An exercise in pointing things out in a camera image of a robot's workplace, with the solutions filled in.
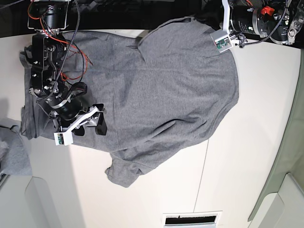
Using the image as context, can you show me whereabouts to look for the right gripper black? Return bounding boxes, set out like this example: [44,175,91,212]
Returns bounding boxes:
[48,95,107,136]

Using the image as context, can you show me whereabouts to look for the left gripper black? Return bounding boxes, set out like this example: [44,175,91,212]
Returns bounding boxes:
[230,6,258,35]

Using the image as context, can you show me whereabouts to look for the grey t-shirt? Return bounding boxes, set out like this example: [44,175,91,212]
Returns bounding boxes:
[19,16,239,189]

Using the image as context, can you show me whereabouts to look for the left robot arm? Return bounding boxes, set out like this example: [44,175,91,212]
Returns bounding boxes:
[229,0,304,45]

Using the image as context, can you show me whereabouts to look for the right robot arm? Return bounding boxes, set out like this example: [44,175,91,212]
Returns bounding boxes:
[25,0,107,136]

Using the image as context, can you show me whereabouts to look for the grey cloth pile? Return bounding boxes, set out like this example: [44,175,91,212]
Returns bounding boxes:
[0,118,32,176]

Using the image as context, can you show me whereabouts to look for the white floor vent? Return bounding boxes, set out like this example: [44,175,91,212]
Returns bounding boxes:
[162,211,222,228]

